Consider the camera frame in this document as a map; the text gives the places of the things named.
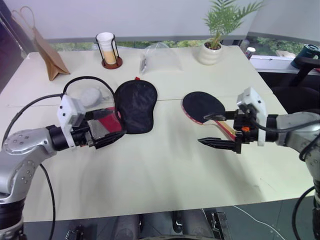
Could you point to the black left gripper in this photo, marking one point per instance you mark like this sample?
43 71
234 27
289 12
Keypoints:
83 136

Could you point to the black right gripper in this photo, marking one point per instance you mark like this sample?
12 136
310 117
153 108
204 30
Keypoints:
246 136

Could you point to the red black ping-pong paddle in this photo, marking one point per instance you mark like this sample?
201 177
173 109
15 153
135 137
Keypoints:
200 105

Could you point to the black paddle cover bag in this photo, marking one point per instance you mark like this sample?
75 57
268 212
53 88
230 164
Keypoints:
137 105

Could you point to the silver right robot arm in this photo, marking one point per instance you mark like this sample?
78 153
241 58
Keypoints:
295 125

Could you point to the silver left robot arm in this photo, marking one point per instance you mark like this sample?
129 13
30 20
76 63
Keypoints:
22 145

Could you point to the green plant in white pot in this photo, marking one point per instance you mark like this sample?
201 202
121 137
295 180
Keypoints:
209 56

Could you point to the red and white can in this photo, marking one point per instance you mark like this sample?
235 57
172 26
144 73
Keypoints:
250 52

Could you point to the stack of white paper cups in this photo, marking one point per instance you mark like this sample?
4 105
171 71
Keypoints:
105 42

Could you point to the brown paper bag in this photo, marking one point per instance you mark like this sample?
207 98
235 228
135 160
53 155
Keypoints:
50 60

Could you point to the black office chair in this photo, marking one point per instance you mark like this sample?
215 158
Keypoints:
300 100

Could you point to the clear plastic bag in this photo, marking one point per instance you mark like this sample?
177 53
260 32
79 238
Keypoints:
162 60

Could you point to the black metal latch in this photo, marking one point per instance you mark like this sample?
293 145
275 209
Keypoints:
218 223
75 233

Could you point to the dark teal jug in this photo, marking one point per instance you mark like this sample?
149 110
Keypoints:
308 52

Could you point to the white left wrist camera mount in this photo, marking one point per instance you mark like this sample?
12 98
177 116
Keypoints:
66 110

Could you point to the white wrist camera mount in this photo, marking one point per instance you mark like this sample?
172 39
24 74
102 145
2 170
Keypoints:
252 96
66 110

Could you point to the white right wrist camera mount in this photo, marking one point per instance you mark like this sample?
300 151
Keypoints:
252 96

